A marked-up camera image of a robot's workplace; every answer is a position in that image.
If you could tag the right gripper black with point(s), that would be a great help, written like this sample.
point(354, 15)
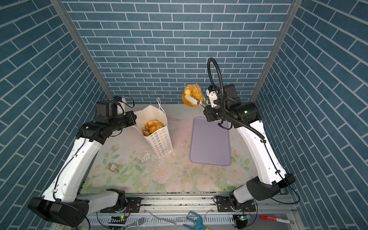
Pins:
point(208, 112)

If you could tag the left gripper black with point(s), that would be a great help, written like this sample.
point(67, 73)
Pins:
point(132, 120)

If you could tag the ring donut bread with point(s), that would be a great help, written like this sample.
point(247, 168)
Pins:
point(151, 123)

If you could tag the small croissant bread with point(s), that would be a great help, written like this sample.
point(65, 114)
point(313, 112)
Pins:
point(146, 133)

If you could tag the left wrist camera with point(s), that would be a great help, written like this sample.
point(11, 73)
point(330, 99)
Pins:
point(108, 109)

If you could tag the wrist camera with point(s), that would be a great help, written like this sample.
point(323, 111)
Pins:
point(230, 97)
point(108, 109)

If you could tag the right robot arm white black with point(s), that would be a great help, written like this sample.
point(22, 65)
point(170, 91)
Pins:
point(271, 176)

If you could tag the teal plastic clamp tool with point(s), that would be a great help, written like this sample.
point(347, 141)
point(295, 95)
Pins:
point(197, 221)

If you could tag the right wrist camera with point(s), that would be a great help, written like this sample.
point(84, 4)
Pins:
point(230, 97)

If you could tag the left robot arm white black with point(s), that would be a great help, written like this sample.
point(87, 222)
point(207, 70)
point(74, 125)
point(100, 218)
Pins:
point(60, 203)

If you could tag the metal fork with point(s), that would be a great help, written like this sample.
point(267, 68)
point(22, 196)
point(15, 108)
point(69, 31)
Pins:
point(137, 223)

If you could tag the large twisted ring bread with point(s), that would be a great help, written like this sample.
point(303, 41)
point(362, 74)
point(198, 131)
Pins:
point(194, 91)

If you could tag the red white marker pen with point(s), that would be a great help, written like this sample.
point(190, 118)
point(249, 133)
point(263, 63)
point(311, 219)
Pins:
point(286, 221)

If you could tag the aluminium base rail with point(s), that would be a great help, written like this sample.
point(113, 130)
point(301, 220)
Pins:
point(212, 202)

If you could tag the lavender plastic tray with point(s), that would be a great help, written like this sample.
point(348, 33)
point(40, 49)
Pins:
point(210, 144)

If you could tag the round ridged bun bread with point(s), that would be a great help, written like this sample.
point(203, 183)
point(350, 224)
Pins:
point(155, 127)

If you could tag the white paper gift bag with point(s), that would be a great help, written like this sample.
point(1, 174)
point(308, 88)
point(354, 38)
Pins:
point(160, 140)

